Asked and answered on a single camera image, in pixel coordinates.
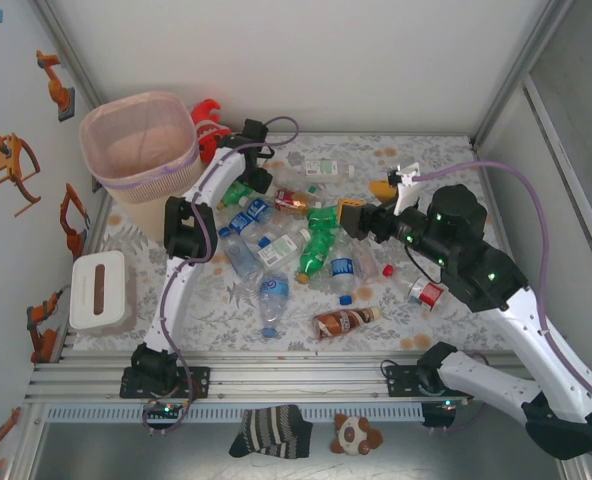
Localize blue label water bottle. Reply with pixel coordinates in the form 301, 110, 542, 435
328, 252, 360, 307
228, 209, 260, 236
236, 194, 276, 224

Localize green soda bottle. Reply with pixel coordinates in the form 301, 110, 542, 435
295, 227, 340, 285
215, 180, 257, 211
306, 203, 350, 232

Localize clear crushed bottle green cap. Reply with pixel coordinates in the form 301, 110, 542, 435
273, 167, 322, 194

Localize red label tea bottle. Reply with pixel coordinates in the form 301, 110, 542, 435
274, 187, 325, 216

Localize white green label bottle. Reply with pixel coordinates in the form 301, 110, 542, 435
255, 227, 312, 266
303, 157, 357, 179

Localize clear crushed bottle blue cap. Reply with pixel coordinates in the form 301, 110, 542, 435
249, 218, 305, 245

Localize clear bottle white cap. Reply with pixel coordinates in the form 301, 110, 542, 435
348, 238, 380, 281

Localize clear bottle pale label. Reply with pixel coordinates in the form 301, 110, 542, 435
219, 227, 265, 279

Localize red white crushed can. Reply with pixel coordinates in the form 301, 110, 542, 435
400, 274, 450, 314

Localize brown chocolate milk bottle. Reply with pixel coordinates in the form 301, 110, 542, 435
313, 305, 382, 342

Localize clear bottle blue logo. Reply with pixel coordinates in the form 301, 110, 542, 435
257, 272, 291, 339

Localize red fish plush toy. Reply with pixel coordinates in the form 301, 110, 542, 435
191, 98, 233, 162

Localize pink plastic basket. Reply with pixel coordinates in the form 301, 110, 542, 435
79, 91, 205, 241

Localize floral tablecloth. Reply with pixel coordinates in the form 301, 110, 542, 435
73, 132, 540, 354

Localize small green circuit board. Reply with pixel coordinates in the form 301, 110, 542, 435
423, 398, 457, 427
143, 399, 185, 416

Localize white tissue box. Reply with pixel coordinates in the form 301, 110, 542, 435
69, 249, 127, 331

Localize brown white plush toy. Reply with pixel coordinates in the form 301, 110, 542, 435
331, 413, 385, 457

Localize black beige striped sock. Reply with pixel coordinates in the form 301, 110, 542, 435
228, 404, 315, 460

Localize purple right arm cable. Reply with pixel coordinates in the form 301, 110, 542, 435
410, 160, 592, 464

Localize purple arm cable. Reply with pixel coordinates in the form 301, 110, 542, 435
410, 160, 592, 464
143, 115, 301, 437

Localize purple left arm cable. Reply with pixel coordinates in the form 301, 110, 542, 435
143, 115, 301, 437

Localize aluminium frame post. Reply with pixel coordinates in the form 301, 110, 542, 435
473, 0, 575, 149
34, 0, 102, 109

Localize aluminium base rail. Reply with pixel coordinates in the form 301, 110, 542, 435
23, 349, 580, 404

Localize white slotted cable duct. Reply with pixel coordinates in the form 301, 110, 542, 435
43, 403, 425, 424

